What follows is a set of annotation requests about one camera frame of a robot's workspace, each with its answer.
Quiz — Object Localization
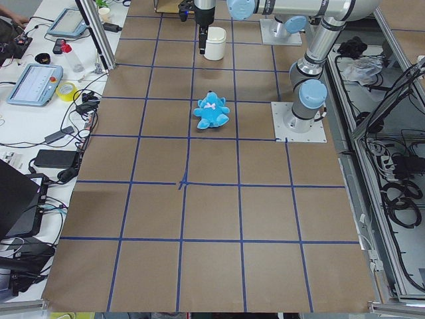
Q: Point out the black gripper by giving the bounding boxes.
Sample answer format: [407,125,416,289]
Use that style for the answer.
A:
[194,0,215,54]

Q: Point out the white trash can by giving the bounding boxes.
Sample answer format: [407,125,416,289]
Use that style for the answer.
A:
[204,27,227,61]

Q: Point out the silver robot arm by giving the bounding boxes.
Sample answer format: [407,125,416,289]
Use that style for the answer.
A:
[226,1,380,46]
[193,15,346,133]

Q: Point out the blue teddy bear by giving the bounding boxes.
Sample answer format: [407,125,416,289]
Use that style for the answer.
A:
[193,91,230,130]

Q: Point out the paper cup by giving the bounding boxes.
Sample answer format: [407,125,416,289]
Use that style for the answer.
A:
[98,7,112,23]

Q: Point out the blue teach pendant far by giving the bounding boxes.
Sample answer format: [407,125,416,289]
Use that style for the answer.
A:
[46,8,87,39]

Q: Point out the blue teach pendant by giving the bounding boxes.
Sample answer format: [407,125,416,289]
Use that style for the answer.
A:
[6,64,63,107]
[46,8,87,39]

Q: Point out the clear bottle red cap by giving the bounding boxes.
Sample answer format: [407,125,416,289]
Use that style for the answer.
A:
[60,40,84,72]

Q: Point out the yellow tape roll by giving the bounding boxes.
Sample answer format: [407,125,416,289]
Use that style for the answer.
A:
[55,82,79,102]

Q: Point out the black round object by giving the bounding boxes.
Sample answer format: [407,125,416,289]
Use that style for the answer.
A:
[35,53,51,64]

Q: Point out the blue teach pendant near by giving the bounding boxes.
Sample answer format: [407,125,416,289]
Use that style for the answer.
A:
[6,64,63,107]

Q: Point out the black power adapter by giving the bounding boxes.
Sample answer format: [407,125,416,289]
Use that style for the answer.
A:
[34,150,78,169]

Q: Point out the black laptop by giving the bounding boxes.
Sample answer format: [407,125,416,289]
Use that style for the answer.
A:
[1,161,48,239]

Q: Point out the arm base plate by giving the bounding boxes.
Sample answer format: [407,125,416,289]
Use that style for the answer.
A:
[260,19,302,47]
[271,102,327,143]

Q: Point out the aluminium frame post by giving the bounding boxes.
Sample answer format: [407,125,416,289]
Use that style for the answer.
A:
[75,0,116,71]

